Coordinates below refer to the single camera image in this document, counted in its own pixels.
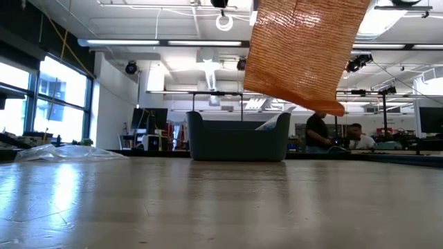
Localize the silver air duct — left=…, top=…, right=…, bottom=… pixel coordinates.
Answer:
left=244, top=96, right=278, bottom=111

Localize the orange elastic bandage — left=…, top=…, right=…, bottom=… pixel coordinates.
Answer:
left=243, top=0, right=372, bottom=117

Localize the black stand frame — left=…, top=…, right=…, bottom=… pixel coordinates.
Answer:
left=333, top=88, right=398, bottom=138

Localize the teal plastic bin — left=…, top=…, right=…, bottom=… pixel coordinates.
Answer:
left=186, top=111, right=292, bottom=163

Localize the large window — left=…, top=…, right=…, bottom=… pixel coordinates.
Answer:
left=0, top=55, right=93, bottom=143

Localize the white coiled cable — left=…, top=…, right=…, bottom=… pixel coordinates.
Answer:
left=215, top=13, right=235, bottom=33

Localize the person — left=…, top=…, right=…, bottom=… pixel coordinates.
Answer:
left=305, top=110, right=334, bottom=154
left=345, top=122, right=377, bottom=150

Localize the white desktop box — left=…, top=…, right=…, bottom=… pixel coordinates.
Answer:
left=141, top=133, right=163, bottom=151

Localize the long ceiling light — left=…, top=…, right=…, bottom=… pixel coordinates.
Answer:
left=352, top=43, right=443, bottom=50
left=77, top=38, right=243, bottom=48

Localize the black computer monitor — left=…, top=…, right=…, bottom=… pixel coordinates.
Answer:
left=418, top=106, right=443, bottom=134
left=130, top=107, right=169, bottom=131

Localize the clear plastic bag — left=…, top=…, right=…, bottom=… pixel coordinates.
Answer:
left=255, top=106, right=297, bottom=131
left=14, top=143, right=129, bottom=163

